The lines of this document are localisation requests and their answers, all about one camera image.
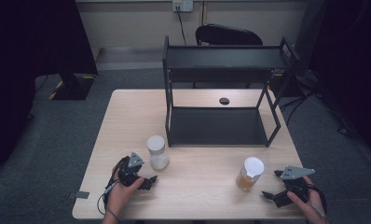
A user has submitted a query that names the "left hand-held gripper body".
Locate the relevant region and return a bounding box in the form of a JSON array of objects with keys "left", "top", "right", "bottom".
[{"left": 117, "top": 151, "right": 145, "bottom": 188}]

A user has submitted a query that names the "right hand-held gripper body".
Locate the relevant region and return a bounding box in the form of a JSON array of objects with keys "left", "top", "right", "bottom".
[{"left": 272, "top": 165, "right": 316, "bottom": 209}]

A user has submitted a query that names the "amber jar with white lid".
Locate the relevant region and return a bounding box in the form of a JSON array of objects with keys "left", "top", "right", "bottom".
[{"left": 235, "top": 156, "right": 266, "bottom": 191}]

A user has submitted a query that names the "person's right hand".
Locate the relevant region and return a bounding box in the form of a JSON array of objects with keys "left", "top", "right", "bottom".
[{"left": 286, "top": 176, "right": 328, "bottom": 224}]

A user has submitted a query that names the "white-filled jar with white lid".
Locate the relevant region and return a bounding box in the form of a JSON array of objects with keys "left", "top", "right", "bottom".
[{"left": 146, "top": 134, "right": 170, "bottom": 171}]

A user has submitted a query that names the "dark floor tape strip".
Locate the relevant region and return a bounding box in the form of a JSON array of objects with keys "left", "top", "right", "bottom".
[{"left": 67, "top": 190, "right": 90, "bottom": 201}]

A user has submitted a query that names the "black metal two-tier rack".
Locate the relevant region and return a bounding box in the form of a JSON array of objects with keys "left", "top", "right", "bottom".
[{"left": 161, "top": 35, "right": 301, "bottom": 148}]

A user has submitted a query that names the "black stand base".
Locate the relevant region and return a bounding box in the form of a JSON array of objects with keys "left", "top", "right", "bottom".
[{"left": 48, "top": 72, "right": 97, "bottom": 102}]

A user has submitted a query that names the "black curtain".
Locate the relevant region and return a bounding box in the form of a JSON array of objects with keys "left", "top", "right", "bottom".
[
  {"left": 310, "top": 0, "right": 371, "bottom": 164},
  {"left": 0, "top": 0, "right": 99, "bottom": 171}
]

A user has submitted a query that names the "black chair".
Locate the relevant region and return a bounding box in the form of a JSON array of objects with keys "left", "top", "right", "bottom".
[{"left": 195, "top": 23, "right": 264, "bottom": 47}]

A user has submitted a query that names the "right hand-held gripper cable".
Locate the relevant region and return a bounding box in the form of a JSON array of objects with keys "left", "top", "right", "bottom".
[{"left": 307, "top": 182, "right": 328, "bottom": 218}]

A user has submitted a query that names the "hand-held gripper cable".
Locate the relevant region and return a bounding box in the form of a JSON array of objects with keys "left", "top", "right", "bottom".
[
  {"left": 307, "top": 182, "right": 328, "bottom": 218},
  {"left": 96, "top": 157, "right": 130, "bottom": 219}
]

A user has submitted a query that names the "left hand-held gripper cable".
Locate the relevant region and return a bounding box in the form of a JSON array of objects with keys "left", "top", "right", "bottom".
[{"left": 96, "top": 157, "right": 130, "bottom": 219}]

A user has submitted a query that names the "black floor cable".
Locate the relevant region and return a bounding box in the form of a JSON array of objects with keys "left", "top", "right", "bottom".
[{"left": 279, "top": 78, "right": 359, "bottom": 138}]

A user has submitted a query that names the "black wall socket cable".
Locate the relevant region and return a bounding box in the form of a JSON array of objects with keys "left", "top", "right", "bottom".
[{"left": 175, "top": 6, "right": 188, "bottom": 47}]

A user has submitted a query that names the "white wall socket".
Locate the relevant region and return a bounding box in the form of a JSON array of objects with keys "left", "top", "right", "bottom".
[{"left": 172, "top": 0, "right": 195, "bottom": 13}]

